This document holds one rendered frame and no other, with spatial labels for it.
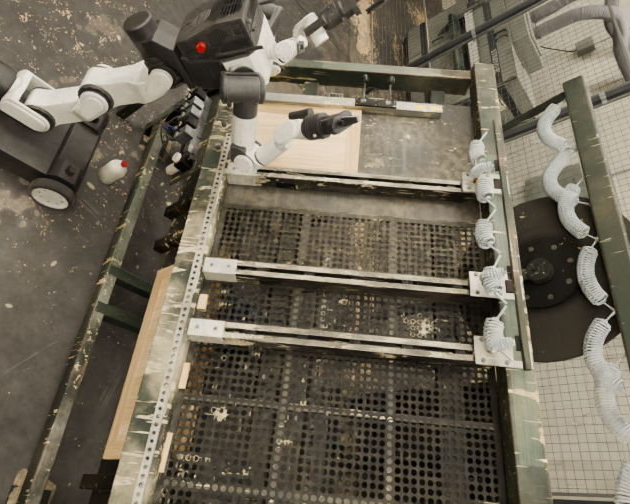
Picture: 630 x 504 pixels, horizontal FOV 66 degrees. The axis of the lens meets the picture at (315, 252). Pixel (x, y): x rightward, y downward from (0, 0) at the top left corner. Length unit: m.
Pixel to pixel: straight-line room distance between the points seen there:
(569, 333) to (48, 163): 2.41
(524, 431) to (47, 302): 2.07
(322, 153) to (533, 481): 1.50
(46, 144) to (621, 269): 2.55
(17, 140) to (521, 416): 2.33
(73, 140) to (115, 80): 0.57
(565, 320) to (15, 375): 2.33
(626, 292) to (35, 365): 2.47
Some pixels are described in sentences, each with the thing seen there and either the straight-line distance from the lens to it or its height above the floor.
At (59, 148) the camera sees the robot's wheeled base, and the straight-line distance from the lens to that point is 2.67.
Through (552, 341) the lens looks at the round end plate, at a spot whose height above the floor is 1.85.
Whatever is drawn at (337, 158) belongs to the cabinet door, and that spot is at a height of 1.26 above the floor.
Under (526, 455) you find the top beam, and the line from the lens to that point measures 1.74.
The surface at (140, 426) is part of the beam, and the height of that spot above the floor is 0.85.
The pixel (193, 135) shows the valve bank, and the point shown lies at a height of 0.76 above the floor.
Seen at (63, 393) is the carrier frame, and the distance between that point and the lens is 2.38.
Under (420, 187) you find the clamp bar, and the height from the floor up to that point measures 1.57.
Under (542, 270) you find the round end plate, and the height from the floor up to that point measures 1.87.
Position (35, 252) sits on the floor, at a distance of 2.63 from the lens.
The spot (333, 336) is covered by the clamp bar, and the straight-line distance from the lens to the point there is 1.73.
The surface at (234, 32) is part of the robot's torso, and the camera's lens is 1.83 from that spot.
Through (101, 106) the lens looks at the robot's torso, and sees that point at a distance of 2.27.
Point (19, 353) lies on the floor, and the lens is 2.52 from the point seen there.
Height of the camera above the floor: 2.34
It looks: 35 degrees down
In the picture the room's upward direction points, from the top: 72 degrees clockwise
